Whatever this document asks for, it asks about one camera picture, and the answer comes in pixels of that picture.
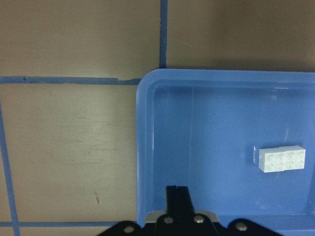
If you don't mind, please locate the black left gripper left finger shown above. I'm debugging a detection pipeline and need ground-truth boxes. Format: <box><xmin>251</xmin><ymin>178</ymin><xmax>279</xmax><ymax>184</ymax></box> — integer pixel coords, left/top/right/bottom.
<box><xmin>166</xmin><ymin>185</ymin><xmax>177</xmax><ymax>216</ymax></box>

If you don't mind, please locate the white block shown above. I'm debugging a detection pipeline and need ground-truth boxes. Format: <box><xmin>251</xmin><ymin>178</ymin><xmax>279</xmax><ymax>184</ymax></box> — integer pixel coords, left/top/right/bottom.
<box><xmin>283</xmin><ymin>146</ymin><xmax>306</xmax><ymax>171</ymax></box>
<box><xmin>253</xmin><ymin>147</ymin><xmax>284</xmax><ymax>173</ymax></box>

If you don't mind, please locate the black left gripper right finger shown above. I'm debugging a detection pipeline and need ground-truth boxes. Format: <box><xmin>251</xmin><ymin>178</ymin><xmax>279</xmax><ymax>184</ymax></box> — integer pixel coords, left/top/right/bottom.
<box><xmin>177</xmin><ymin>186</ymin><xmax>195</xmax><ymax>216</ymax></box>

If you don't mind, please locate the blue plastic tray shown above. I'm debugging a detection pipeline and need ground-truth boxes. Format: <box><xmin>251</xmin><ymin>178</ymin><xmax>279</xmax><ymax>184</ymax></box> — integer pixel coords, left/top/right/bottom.
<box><xmin>136</xmin><ymin>69</ymin><xmax>315</xmax><ymax>235</ymax></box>

